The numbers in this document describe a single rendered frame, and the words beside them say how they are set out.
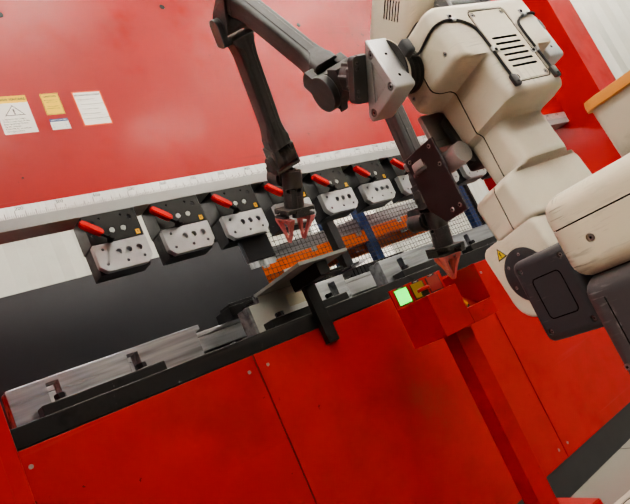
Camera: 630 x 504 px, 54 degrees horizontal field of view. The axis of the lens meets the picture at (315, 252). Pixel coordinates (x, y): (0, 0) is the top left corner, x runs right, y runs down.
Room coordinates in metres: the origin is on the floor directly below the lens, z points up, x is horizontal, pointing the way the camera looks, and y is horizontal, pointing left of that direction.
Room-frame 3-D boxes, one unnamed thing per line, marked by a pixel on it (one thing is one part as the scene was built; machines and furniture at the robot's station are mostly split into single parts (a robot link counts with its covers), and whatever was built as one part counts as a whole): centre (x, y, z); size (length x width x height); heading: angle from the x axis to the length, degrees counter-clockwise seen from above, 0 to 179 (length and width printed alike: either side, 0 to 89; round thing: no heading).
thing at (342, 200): (2.11, -0.13, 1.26); 0.15 x 0.09 x 0.17; 129
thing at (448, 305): (1.77, -0.27, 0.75); 0.20 x 0.16 x 0.18; 120
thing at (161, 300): (2.12, 0.67, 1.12); 1.13 x 0.02 x 0.44; 129
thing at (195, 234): (1.73, 0.33, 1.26); 0.15 x 0.09 x 0.17; 129
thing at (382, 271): (2.68, -0.81, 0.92); 1.68 x 0.06 x 0.10; 129
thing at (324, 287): (1.91, 0.12, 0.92); 0.39 x 0.06 x 0.10; 129
